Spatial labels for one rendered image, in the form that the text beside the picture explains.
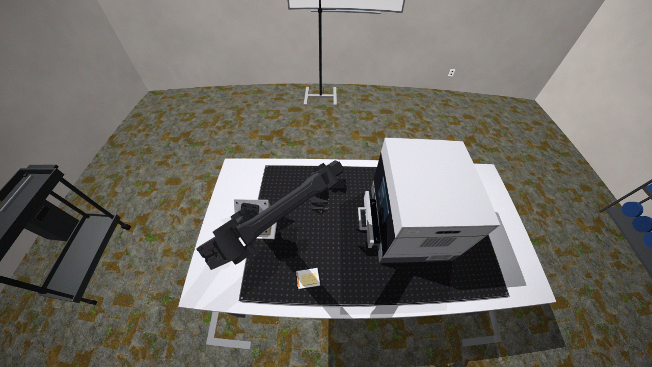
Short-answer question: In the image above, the white gel imager box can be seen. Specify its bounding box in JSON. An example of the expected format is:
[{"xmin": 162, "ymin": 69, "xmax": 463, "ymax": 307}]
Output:
[{"xmin": 358, "ymin": 138, "xmax": 500, "ymax": 263}]

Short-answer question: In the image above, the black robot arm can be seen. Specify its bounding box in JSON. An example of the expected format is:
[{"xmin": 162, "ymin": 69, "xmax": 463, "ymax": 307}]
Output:
[{"xmin": 196, "ymin": 160, "xmax": 347, "ymax": 270}]

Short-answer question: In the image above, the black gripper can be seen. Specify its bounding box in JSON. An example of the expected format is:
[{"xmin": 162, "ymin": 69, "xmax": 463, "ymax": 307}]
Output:
[{"xmin": 311, "ymin": 194, "xmax": 329, "ymax": 215}]

